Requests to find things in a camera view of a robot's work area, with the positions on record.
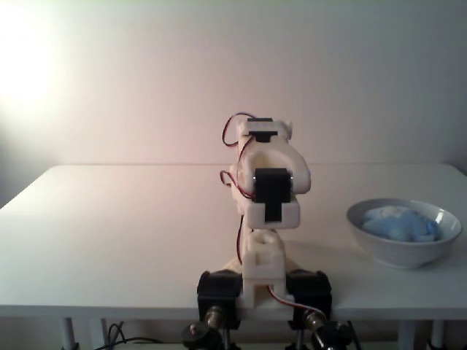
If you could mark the skyblue plush doll with keyring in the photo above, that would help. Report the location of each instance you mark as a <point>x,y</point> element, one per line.
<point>397,226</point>

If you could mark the white ceramic bowl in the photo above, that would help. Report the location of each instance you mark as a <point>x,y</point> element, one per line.
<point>405,251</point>

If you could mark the black table clamp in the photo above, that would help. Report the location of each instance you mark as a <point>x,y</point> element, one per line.
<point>310,291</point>
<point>217,291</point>

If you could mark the black tripod knob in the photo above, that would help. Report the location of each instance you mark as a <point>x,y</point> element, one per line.
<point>193,333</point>

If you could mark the white table leg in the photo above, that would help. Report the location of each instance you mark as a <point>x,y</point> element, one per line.
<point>69,333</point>
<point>406,335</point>

